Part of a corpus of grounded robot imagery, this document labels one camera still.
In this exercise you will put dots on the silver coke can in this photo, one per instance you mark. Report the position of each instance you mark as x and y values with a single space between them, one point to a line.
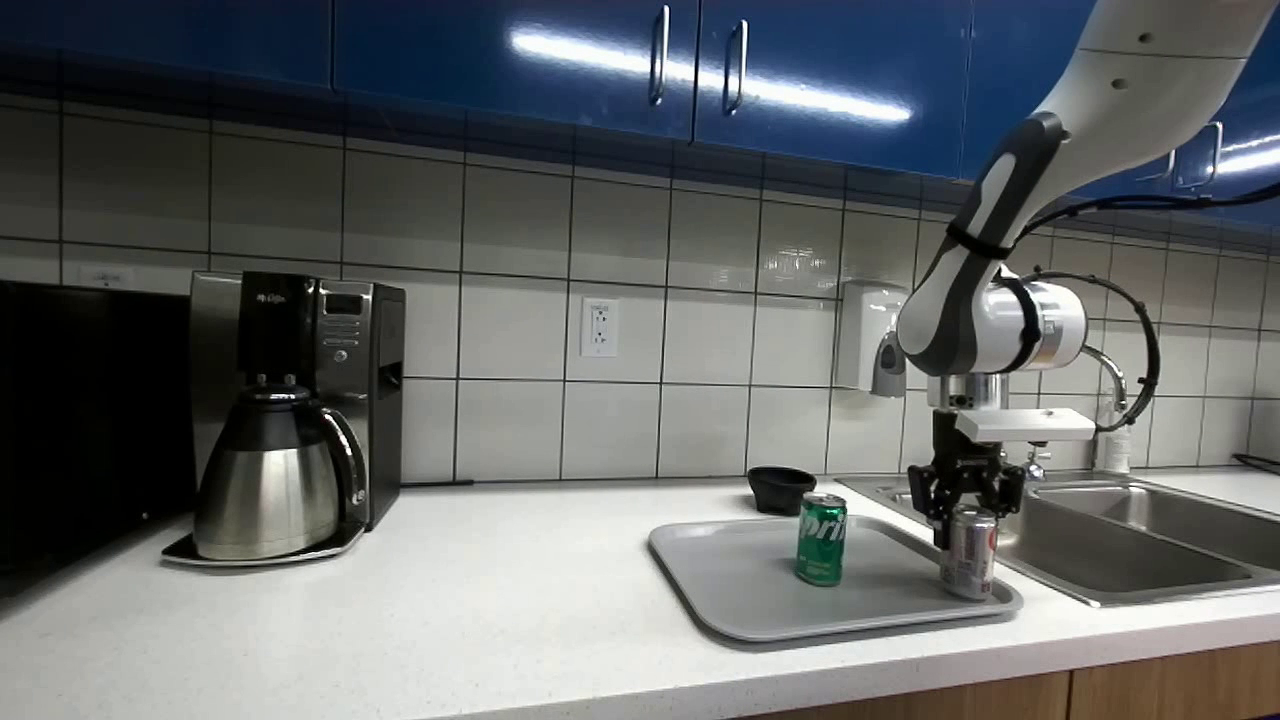
968 565

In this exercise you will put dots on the stainless steel sink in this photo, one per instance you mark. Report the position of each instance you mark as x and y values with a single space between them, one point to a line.
1132 541

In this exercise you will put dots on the green sprite can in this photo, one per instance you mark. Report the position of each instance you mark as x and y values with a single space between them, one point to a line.
820 541

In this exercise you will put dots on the black steel coffee maker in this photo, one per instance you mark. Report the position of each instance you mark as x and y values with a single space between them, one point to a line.
355 361

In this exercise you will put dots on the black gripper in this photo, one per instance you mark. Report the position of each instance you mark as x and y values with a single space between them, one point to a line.
966 472

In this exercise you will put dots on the small black bowl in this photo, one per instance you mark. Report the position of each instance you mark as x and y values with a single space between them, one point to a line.
781 489

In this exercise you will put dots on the wooden base cabinet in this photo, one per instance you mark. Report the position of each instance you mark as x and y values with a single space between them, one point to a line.
1064 695

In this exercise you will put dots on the chrome sink faucet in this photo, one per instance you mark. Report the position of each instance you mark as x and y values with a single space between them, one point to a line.
1033 465

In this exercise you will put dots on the steel coffee carafe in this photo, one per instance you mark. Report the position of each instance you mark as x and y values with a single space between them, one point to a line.
275 487

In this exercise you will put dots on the white wall soap dispenser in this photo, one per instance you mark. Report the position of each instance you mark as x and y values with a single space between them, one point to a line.
867 335

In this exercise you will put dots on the clear soap bottle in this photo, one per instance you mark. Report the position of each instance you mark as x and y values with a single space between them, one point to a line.
1109 453

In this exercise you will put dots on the black microwave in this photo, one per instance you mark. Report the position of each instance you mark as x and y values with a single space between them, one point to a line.
86 424

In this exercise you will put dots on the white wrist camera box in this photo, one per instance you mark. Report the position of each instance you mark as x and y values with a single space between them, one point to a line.
1024 424

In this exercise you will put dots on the blue glossy wall cabinet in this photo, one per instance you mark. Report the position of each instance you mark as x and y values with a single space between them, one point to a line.
400 60

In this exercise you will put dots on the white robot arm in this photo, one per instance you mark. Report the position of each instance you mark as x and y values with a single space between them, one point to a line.
1106 94

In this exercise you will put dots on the white wall outlet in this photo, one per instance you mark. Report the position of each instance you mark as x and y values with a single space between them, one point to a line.
601 324

